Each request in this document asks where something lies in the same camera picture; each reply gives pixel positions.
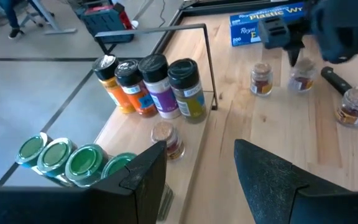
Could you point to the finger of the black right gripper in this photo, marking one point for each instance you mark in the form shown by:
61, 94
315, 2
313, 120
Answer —
294, 56

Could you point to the purple label jar black lid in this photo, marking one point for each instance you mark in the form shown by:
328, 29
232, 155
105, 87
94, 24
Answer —
162, 87

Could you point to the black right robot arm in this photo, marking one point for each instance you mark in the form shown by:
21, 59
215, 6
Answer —
346, 28

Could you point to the wooden desk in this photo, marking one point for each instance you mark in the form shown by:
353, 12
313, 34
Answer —
48, 21

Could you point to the wooden shelf with black frame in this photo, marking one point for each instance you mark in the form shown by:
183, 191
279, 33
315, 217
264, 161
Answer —
135, 130

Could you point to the black and red tool case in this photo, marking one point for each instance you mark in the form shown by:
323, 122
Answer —
107, 21

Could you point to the white round stand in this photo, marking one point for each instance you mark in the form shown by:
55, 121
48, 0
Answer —
134, 24

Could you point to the blue plastic wrap box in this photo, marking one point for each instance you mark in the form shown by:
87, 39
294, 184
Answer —
244, 31

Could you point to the red spice jar black lid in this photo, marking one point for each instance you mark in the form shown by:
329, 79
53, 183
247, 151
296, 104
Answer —
135, 90

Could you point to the small brown lid glass jar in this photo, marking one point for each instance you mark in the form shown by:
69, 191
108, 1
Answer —
261, 79
166, 140
356, 105
303, 76

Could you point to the black-lid spice jars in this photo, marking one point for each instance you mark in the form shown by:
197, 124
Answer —
188, 93

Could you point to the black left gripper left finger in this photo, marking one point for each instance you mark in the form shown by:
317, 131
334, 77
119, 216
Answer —
104, 205

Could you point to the person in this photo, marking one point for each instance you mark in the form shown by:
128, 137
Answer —
11, 18

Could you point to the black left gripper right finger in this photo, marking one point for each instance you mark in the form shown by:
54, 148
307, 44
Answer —
291, 205

